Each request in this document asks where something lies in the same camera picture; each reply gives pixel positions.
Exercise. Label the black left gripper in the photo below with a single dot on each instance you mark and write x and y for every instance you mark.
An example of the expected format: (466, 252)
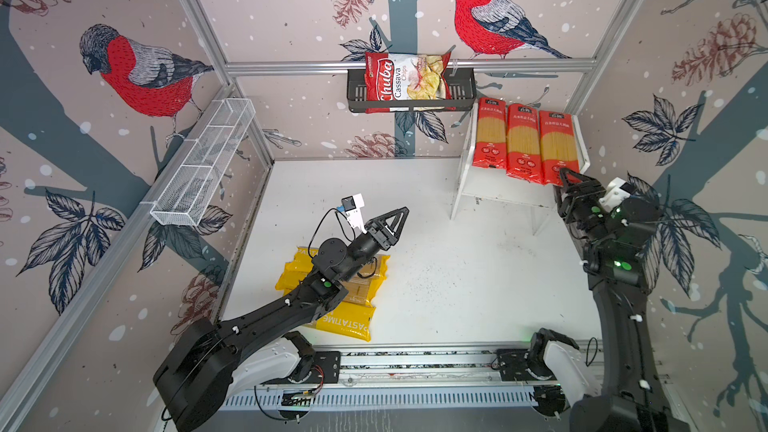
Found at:
(386, 240)

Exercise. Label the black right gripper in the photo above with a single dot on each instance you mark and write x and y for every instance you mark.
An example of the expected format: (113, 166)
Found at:
(589, 195)

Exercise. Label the red spaghetti bag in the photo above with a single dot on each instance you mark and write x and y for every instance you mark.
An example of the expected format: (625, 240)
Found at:
(490, 141)
(558, 145)
(523, 157)

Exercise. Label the yellow pasta bag top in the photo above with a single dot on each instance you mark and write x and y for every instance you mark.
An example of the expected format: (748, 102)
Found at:
(301, 265)

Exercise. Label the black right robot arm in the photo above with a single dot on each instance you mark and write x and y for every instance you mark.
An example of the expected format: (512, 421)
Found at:
(616, 225)

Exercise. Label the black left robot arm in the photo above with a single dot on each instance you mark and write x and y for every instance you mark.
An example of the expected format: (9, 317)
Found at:
(195, 377)

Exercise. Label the white two-tier shelf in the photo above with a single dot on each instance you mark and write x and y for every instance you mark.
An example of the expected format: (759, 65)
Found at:
(495, 185)

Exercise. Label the yellow Pastatime pasta bag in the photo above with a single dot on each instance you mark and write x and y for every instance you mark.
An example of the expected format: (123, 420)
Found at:
(347, 319)

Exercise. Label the red cassava chips bag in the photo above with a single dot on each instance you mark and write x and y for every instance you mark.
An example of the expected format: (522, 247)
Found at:
(406, 77)

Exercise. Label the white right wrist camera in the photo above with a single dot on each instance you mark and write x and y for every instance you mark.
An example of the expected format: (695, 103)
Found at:
(617, 191)

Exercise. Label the black wall basket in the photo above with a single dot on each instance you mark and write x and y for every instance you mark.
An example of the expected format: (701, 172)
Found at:
(461, 93)

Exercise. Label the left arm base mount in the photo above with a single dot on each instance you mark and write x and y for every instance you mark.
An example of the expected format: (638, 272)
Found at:
(291, 368)

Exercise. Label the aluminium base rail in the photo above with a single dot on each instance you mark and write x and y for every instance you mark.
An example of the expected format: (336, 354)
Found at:
(360, 367)

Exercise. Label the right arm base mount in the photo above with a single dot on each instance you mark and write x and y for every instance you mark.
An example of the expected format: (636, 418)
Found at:
(513, 366)

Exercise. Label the white wire mesh basket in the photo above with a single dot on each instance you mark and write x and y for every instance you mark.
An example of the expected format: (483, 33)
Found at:
(194, 183)

